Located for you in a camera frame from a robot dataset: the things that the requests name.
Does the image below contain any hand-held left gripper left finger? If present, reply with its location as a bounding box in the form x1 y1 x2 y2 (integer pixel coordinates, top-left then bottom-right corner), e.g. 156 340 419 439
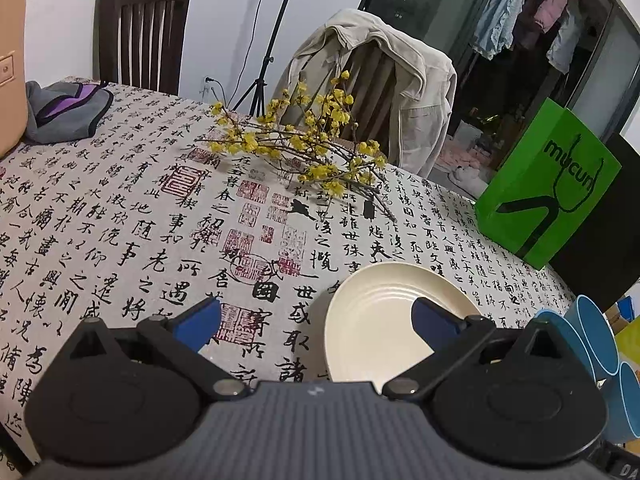
60 296 252 402

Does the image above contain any tan hard case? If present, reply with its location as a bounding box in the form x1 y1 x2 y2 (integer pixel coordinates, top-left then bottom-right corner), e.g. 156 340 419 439
0 0 27 158

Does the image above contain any black paper bag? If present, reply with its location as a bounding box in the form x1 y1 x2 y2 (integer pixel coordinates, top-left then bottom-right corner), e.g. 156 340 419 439
547 132 640 313

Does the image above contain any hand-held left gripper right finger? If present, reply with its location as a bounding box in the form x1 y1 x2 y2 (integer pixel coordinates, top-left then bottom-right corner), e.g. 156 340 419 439
381 297 573 403

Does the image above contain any yellow flower branch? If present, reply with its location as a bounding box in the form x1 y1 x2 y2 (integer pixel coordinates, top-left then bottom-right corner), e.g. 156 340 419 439
197 70 398 223

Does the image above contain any hanging pink garment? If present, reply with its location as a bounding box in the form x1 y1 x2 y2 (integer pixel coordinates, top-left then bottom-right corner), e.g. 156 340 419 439
532 0 568 33

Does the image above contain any dark wooden chair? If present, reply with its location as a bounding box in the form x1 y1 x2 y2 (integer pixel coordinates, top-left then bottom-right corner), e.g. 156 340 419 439
93 0 193 96

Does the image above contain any studio lamp on stand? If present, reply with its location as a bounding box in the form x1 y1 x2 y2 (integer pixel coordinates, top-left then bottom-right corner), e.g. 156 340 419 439
230 0 311 121

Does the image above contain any beige jacket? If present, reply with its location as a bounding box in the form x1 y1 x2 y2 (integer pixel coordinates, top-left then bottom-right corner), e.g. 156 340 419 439
272 8 458 178

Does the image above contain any calligraphy print tablecloth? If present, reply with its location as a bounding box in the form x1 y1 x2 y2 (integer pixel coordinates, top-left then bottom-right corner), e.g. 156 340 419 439
0 77 576 466

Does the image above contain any cream plate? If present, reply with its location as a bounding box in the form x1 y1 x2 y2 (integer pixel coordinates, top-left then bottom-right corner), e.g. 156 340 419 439
324 262 483 383

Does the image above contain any blue bowl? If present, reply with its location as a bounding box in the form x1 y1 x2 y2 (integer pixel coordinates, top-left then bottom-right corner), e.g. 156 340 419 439
600 360 640 443
532 310 608 396
565 295 623 376

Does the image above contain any pale pink floor cloth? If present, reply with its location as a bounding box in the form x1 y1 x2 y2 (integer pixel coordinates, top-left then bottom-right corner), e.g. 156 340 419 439
440 142 501 186

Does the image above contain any green paper bag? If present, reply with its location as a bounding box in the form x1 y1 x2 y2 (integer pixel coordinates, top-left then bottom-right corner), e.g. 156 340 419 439
475 97 622 271

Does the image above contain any grey and purple cloth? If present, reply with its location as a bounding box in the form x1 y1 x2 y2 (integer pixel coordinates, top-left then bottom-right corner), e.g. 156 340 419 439
24 80 115 144

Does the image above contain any brown slatted chair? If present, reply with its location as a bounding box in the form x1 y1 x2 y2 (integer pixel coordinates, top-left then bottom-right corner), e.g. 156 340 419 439
340 42 401 143

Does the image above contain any hanging pale blue garment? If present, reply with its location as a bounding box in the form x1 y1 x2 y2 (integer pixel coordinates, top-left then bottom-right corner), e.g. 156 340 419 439
547 5 586 73

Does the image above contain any hanging denim shirt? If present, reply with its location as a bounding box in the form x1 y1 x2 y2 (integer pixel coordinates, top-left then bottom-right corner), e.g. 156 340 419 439
472 0 533 58

